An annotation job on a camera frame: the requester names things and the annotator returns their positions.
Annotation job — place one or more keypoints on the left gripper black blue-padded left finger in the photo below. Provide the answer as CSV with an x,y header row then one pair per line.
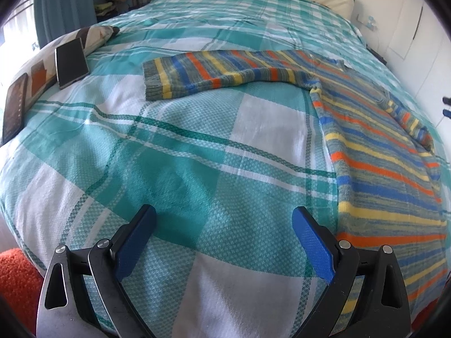
x,y
65,308

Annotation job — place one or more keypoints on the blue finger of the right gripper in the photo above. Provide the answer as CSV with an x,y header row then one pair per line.
x,y
446,113

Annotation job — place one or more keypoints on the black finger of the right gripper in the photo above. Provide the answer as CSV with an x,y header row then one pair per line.
x,y
446,100

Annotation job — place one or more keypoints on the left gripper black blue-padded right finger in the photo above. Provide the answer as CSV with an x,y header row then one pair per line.
x,y
382,308

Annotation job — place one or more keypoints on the multicolour striped knit sweater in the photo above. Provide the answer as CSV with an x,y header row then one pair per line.
x,y
388,176

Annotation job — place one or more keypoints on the orange fluffy rug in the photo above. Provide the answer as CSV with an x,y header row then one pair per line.
x,y
21,285

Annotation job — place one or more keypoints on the teal white plaid bedspread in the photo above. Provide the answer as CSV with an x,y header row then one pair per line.
x,y
223,168

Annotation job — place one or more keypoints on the dark tablet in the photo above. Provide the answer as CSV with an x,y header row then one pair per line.
x,y
13,121

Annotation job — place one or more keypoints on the black smartphone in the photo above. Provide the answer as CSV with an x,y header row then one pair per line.
x,y
70,63

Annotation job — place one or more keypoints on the blue curtain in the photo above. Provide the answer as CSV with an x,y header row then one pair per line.
x,y
54,18

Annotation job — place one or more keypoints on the white wall socket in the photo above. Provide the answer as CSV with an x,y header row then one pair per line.
x,y
367,21

